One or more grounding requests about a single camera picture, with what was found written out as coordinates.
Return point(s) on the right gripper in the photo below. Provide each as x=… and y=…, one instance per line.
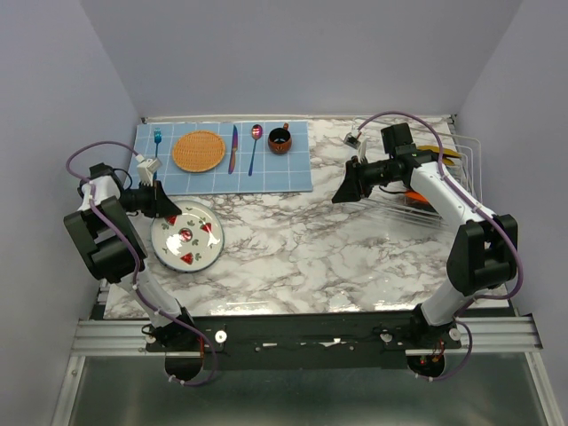
x=354, y=184

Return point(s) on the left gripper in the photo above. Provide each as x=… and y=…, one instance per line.
x=160, y=204

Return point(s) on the watermelon pattern plate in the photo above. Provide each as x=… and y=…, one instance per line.
x=189, y=242

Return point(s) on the yellow plate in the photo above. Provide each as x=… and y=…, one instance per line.
x=448, y=155

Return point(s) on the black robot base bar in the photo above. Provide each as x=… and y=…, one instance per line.
x=311, y=341

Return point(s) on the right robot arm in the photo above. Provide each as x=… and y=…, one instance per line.
x=484, y=253

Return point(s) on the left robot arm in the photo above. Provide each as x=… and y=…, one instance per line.
x=112, y=249

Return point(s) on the orange plate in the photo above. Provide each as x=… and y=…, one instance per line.
x=416, y=197

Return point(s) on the woven orange trivet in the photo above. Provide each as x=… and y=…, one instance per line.
x=198, y=151

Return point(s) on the blue fork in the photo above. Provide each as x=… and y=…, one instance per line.
x=157, y=141

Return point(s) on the brown ceramic mug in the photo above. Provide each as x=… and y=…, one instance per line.
x=280, y=140

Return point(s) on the iridescent knife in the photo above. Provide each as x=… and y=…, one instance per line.
x=234, y=149

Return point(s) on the blue grid placemat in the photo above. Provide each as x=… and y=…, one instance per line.
x=272, y=173

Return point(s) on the iridescent spoon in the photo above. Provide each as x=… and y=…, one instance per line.
x=256, y=133

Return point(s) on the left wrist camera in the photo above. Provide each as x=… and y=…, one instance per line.
x=147, y=169

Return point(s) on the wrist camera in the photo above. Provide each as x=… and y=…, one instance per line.
x=356, y=141
x=147, y=169

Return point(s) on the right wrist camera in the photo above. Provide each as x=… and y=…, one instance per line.
x=356, y=141

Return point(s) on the white wire dish rack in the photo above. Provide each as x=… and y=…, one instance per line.
x=467, y=171

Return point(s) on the aluminium frame rail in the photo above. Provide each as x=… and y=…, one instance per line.
x=495, y=335

